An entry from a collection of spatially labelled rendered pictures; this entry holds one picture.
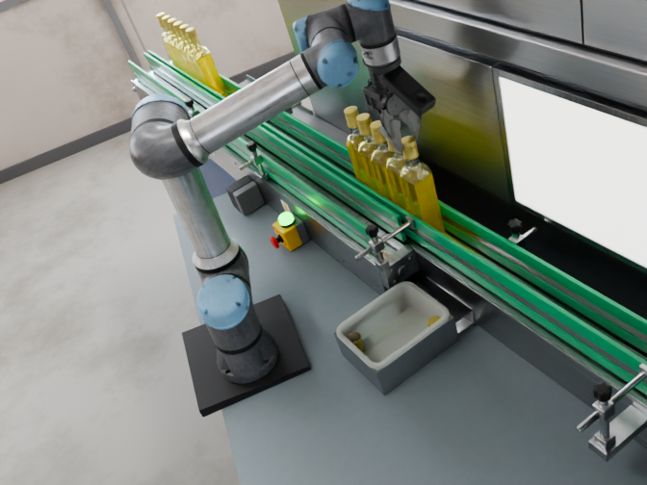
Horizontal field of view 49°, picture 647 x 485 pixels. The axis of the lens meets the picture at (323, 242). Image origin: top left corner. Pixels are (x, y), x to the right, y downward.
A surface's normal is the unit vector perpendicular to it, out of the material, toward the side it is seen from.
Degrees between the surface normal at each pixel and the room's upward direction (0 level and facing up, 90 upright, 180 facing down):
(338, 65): 91
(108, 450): 0
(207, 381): 3
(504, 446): 0
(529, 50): 90
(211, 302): 9
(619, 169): 90
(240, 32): 90
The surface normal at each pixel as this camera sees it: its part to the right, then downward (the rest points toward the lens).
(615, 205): -0.81, 0.52
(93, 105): 0.29, 0.54
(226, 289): -0.20, -0.66
